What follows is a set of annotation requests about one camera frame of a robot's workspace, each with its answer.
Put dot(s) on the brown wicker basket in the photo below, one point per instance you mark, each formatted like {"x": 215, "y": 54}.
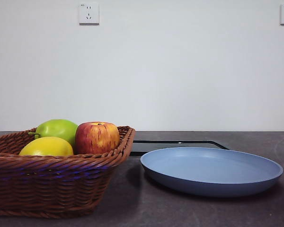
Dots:
{"x": 52, "y": 184}

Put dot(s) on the yellow lemon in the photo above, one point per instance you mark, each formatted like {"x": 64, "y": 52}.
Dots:
{"x": 47, "y": 146}

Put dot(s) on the blue plate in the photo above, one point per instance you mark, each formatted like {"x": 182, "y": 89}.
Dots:
{"x": 210, "y": 170}

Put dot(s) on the black tray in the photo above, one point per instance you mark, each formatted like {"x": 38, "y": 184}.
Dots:
{"x": 142, "y": 146}

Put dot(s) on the green apple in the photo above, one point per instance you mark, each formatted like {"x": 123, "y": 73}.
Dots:
{"x": 56, "y": 128}

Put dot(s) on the red apple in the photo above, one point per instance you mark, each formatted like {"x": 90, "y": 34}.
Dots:
{"x": 97, "y": 138}

